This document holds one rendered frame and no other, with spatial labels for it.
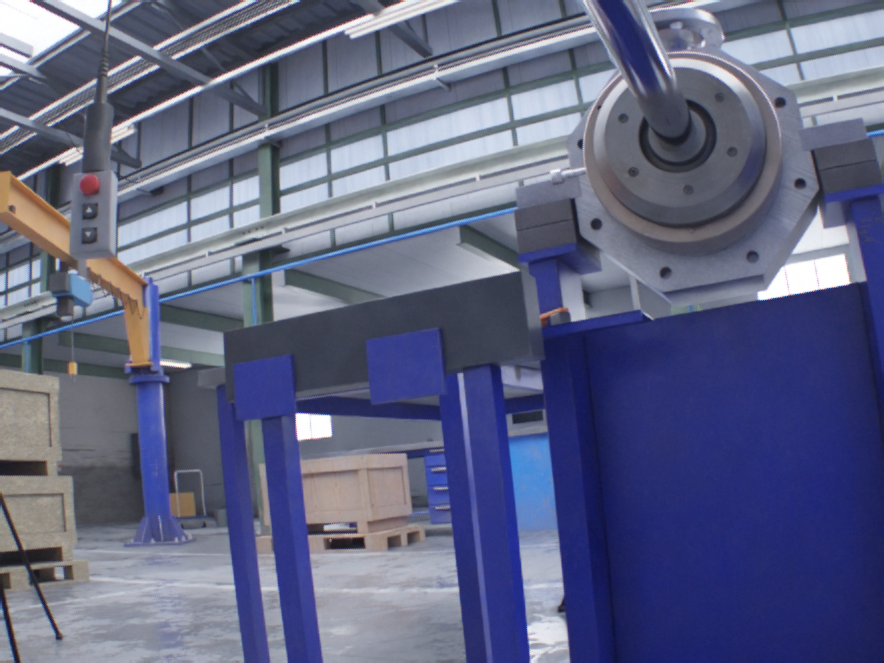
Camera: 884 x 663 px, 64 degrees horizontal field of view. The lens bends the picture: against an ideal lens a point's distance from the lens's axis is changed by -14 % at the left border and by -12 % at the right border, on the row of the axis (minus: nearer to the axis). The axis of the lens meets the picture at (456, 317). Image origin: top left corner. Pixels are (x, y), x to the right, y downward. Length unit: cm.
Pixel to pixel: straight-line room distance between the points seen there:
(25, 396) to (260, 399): 383
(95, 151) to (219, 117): 1055
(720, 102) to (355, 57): 932
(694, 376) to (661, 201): 40
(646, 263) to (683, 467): 41
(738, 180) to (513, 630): 83
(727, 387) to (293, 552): 89
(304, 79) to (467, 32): 240
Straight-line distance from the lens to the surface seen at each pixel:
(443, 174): 865
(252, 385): 153
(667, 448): 162
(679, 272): 152
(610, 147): 144
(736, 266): 151
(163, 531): 890
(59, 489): 531
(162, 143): 1250
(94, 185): 120
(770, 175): 143
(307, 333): 147
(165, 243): 1196
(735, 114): 142
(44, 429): 534
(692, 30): 173
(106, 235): 118
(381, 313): 140
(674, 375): 162
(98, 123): 125
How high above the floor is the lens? 56
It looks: 11 degrees up
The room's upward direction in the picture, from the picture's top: 6 degrees counter-clockwise
